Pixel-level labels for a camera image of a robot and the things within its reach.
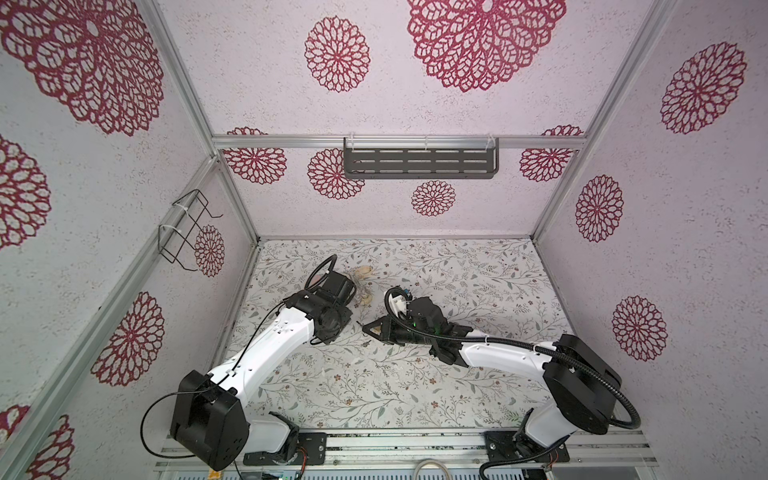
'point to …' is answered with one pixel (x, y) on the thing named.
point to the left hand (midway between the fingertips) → (343, 326)
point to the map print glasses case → (364, 295)
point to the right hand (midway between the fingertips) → (361, 326)
